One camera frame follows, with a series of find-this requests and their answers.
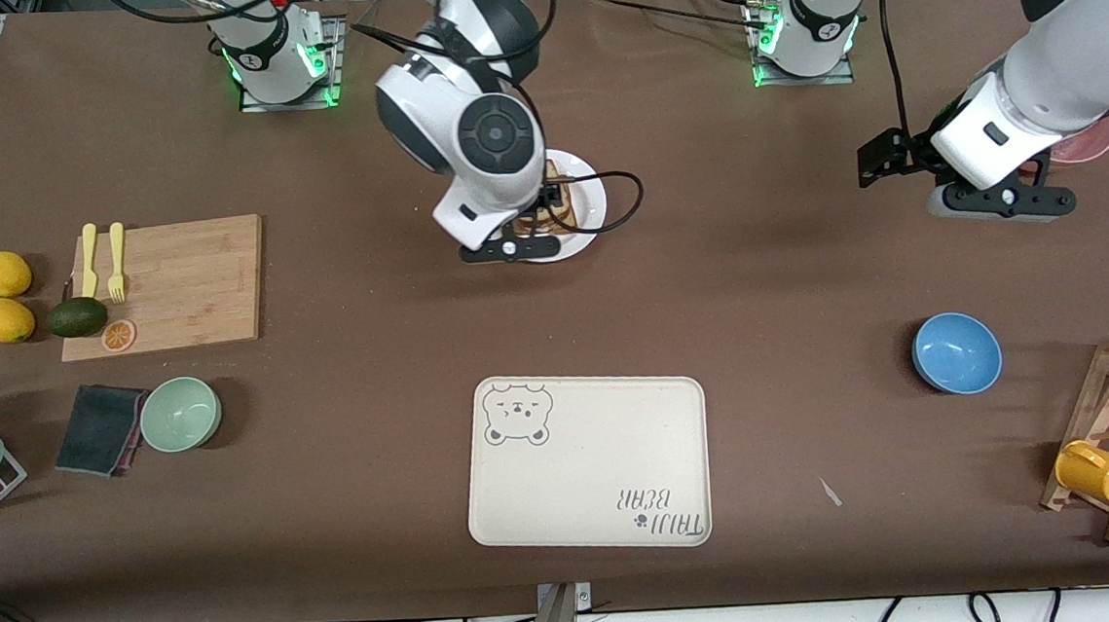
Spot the plain brown bread slice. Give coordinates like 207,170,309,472
542,157,576,227

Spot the white round plate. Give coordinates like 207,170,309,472
514,145,611,266

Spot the pink plate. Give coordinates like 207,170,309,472
1047,111,1109,166

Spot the blue bowl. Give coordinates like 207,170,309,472
909,310,1005,398

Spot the cream tray with bear print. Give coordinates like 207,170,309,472
458,362,717,562

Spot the yellow cup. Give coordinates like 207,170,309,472
1053,438,1109,509

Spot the wooden cutting board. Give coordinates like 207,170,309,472
52,213,271,363

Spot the pale green bowl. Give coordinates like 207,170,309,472
137,375,226,455

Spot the yellow plastic fork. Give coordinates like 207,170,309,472
104,221,130,305

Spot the orange slice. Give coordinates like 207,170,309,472
99,317,139,354

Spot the yellow plastic knife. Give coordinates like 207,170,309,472
76,223,102,299

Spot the dark green avocado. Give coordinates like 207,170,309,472
45,296,110,341

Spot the dark grey folded cloth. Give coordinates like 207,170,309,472
50,381,155,481

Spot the yellow lemon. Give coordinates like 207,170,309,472
0,249,34,298
0,296,37,345

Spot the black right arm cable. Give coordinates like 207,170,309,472
103,0,648,274

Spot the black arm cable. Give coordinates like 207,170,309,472
103,0,648,274
878,0,917,148

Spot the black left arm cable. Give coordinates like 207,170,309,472
878,0,917,148

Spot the black table cable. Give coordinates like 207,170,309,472
586,0,770,41

